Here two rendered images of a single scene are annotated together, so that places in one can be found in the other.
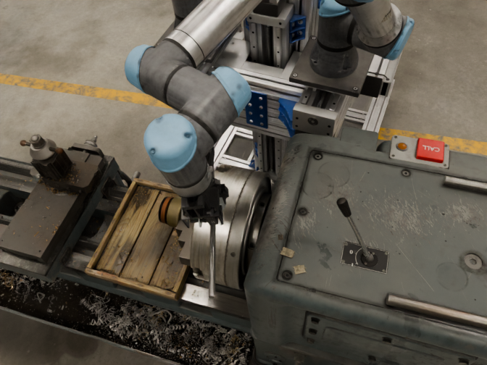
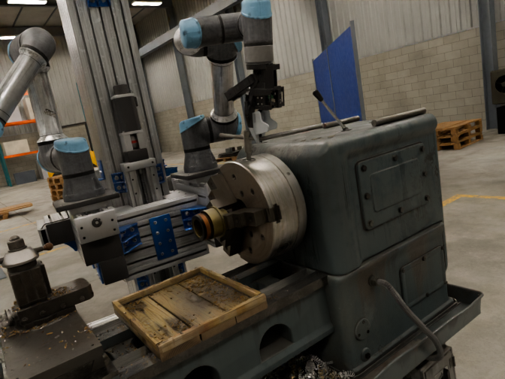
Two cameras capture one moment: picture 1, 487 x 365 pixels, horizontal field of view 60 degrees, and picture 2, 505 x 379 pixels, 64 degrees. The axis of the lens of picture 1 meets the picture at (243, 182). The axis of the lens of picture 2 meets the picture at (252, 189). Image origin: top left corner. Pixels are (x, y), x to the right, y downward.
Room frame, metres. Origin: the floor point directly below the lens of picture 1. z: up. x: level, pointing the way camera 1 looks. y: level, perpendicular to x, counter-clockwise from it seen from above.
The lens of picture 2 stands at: (-0.11, 1.05, 1.36)
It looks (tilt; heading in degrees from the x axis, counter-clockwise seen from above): 10 degrees down; 304
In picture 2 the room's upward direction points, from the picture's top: 10 degrees counter-clockwise
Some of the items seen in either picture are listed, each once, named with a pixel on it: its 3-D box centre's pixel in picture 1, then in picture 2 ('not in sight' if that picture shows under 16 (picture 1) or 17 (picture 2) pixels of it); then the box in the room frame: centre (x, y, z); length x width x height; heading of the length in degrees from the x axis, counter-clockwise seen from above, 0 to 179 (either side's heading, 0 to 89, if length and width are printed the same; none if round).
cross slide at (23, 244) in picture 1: (56, 197); (43, 337); (0.82, 0.62, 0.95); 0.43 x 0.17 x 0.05; 157
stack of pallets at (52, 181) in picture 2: not in sight; (81, 186); (8.84, -4.99, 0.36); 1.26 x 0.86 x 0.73; 81
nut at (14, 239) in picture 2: (36, 140); (15, 242); (0.88, 0.59, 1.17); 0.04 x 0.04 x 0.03
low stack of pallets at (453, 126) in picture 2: not in sight; (449, 134); (1.00, -8.22, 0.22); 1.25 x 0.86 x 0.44; 72
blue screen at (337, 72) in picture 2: not in sight; (335, 108); (2.71, -6.52, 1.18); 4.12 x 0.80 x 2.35; 121
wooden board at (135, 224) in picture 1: (153, 235); (185, 304); (0.67, 0.31, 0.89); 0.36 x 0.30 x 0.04; 157
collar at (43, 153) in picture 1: (41, 147); (19, 255); (0.88, 0.59, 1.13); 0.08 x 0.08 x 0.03
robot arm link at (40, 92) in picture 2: not in sight; (43, 104); (1.43, 0.08, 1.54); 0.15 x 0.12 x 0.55; 172
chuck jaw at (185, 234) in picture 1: (191, 246); (249, 216); (0.51, 0.15, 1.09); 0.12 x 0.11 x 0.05; 157
